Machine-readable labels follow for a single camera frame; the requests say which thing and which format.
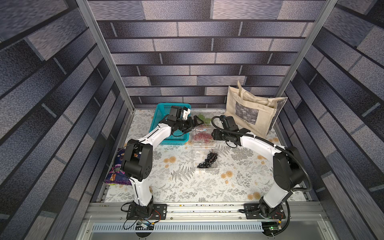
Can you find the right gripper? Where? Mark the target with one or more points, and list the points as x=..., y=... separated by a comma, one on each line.
x=216, y=135

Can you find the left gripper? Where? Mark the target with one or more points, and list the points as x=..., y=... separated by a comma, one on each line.
x=191, y=126

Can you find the green grape bunch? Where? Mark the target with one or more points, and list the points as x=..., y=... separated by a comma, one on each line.
x=206, y=120

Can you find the clear clamshell container front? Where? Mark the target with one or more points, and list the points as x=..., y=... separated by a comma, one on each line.
x=203, y=122

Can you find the clear clamshell container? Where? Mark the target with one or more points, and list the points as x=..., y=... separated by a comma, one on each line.
x=203, y=122
x=199, y=155
x=203, y=145

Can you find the black grape bunch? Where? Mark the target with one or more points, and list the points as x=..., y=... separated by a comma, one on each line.
x=210, y=161

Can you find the clear clamshell container back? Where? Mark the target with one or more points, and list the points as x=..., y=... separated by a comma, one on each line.
x=199, y=155

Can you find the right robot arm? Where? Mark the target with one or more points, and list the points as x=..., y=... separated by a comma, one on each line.
x=288, y=169

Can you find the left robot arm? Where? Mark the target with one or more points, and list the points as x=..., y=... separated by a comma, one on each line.
x=138, y=159

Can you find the beige canvas tote bag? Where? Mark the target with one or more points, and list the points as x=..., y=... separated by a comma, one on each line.
x=257, y=114

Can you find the floral tablecloth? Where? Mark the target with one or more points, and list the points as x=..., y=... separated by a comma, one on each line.
x=241, y=175

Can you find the purple snack bag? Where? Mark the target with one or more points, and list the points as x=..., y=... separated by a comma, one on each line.
x=116, y=175

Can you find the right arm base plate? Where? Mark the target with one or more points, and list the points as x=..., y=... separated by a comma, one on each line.
x=254, y=212

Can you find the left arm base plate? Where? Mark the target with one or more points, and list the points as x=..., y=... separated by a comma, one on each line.
x=155, y=212

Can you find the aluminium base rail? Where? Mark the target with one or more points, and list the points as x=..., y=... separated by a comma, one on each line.
x=208, y=221

